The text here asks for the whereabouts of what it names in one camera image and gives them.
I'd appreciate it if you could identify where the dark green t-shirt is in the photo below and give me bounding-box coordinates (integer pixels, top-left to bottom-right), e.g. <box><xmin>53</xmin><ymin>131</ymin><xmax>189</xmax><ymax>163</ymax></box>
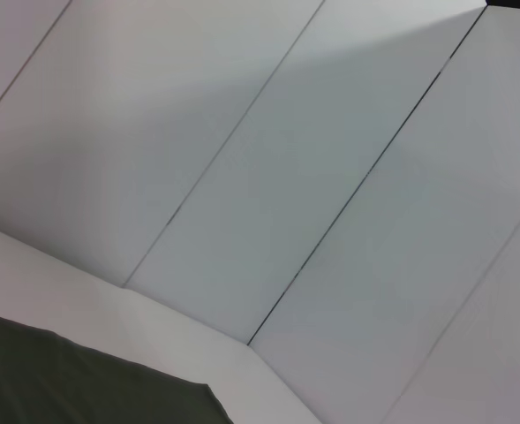
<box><xmin>0</xmin><ymin>307</ymin><xmax>230</xmax><ymax>424</ymax></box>

